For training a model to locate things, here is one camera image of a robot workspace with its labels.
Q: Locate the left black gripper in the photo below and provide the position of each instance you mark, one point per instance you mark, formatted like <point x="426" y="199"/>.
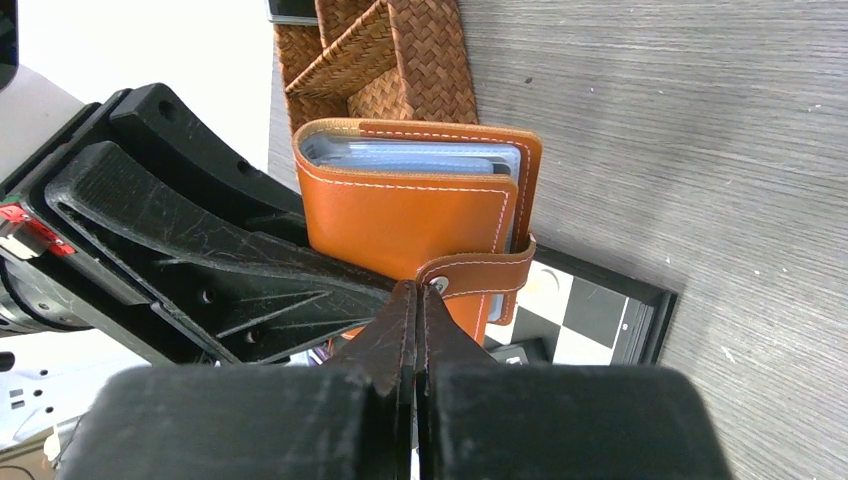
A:
<point x="214" y="277"/>

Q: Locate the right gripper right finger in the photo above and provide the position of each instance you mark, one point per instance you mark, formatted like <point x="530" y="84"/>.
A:
<point x="440" y="341"/>

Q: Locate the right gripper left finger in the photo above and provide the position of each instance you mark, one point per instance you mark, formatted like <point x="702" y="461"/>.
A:
<point x="385" y="352"/>

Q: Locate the brown leather card holder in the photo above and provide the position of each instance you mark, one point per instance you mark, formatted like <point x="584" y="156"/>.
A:
<point x="445" y="205"/>

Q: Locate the black white chessboard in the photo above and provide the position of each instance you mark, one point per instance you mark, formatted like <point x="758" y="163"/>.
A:
<point x="574" y="312"/>

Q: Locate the brown woven basket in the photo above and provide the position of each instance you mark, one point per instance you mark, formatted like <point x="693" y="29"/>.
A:
<point x="379" y="59"/>

